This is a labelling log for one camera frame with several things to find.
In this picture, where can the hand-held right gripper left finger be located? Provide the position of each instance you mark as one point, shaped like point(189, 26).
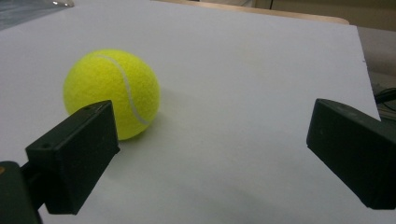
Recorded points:
point(77, 158)

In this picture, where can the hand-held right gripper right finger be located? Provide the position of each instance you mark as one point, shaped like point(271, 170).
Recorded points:
point(351, 152)

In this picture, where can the yellow tennis ball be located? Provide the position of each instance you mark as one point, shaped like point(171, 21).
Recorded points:
point(106, 84)

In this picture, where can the white paper sheet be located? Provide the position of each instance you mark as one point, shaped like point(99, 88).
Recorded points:
point(224, 102)

